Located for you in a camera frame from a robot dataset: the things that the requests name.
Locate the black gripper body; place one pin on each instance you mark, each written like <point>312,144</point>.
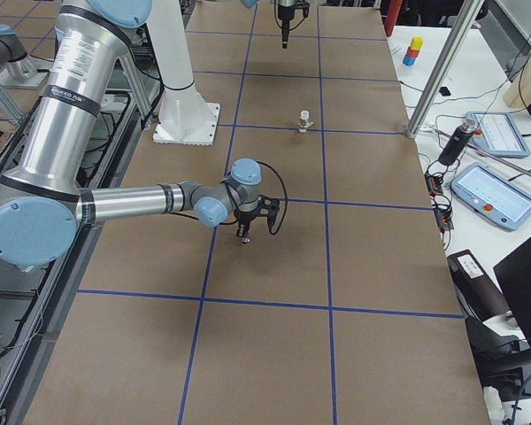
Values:
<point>246,219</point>
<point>286,12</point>

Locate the white PPR valve brass base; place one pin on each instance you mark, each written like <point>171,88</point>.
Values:
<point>305,121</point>

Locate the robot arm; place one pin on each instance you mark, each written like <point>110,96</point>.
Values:
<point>41,206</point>

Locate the red cylinder object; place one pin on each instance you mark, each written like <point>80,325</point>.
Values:
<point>393,12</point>

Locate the stacked coloured toy blocks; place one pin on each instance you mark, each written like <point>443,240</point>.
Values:
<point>413,51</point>

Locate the brown kraft paper mat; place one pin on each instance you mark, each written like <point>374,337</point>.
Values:
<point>347,316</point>

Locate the small black puck device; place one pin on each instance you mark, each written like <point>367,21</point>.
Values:
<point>444,91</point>

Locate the orange electronics board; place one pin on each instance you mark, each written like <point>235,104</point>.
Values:
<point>442,205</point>

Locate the black water bottle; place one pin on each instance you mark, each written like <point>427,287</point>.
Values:
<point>457,142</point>

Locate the long metal grabber stick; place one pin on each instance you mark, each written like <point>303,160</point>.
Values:
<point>480,151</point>

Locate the far teach pendant tablet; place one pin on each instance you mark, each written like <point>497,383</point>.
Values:
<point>497,134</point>

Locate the teach pendant tablet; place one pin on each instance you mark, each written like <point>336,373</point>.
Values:
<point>492,196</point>
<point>497,134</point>

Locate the near teach pendant tablet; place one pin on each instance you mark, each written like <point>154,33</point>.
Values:
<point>492,196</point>

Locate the white pedestal column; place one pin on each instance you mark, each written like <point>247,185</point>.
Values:
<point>183,116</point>

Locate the aluminium frame post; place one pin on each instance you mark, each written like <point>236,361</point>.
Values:
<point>453,43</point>

